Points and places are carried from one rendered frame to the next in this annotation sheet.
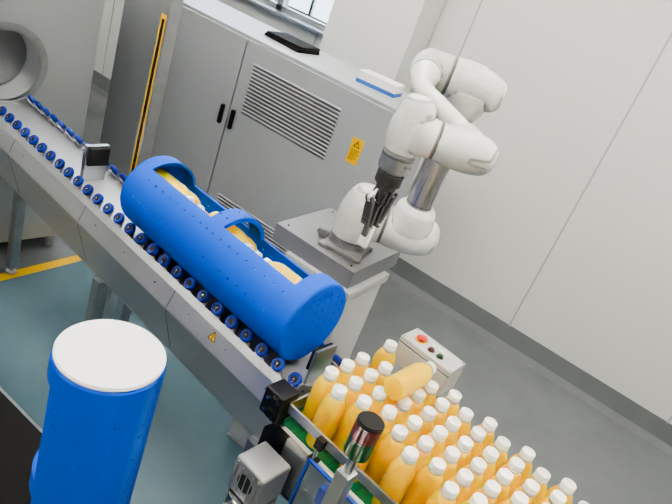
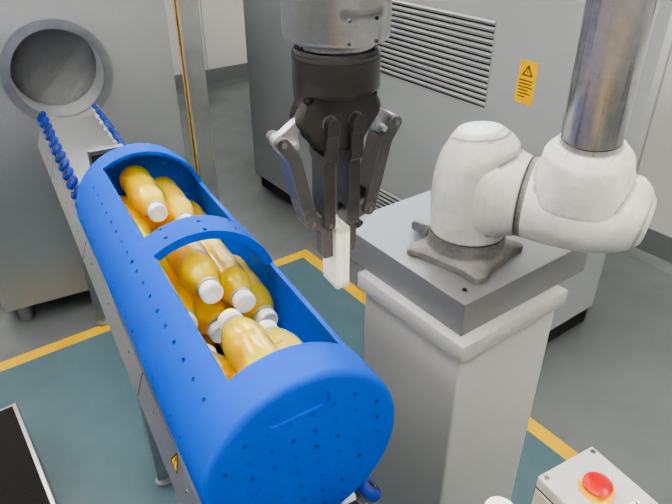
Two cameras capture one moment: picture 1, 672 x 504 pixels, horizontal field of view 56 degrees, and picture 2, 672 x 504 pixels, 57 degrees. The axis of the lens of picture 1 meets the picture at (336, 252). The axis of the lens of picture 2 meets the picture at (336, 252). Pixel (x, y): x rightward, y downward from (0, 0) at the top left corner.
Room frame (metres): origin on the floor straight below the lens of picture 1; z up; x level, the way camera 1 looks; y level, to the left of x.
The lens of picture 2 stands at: (1.18, -0.31, 1.75)
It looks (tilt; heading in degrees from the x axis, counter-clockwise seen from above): 32 degrees down; 28
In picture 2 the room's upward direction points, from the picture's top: straight up
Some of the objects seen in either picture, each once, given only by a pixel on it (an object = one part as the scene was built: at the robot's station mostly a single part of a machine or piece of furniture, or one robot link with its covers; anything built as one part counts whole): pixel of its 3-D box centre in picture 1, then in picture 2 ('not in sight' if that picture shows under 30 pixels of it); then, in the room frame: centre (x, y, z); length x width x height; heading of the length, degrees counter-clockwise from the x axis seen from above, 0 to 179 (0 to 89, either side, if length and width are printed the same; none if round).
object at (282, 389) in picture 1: (279, 402); not in sight; (1.41, 0.00, 0.95); 0.10 x 0.07 x 0.10; 147
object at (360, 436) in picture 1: (367, 430); not in sight; (1.10, -0.20, 1.23); 0.06 x 0.06 x 0.04
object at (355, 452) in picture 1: (360, 444); not in sight; (1.10, -0.20, 1.18); 0.06 x 0.06 x 0.05
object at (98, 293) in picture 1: (89, 339); (150, 414); (2.11, 0.85, 0.31); 0.06 x 0.06 x 0.63; 57
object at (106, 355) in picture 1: (111, 353); not in sight; (1.26, 0.44, 1.03); 0.28 x 0.28 x 0.01
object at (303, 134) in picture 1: (244, 147); (398, 116); (3.93, 0.81, 0.72); 2.15 x 0.54 x 1.45; 64
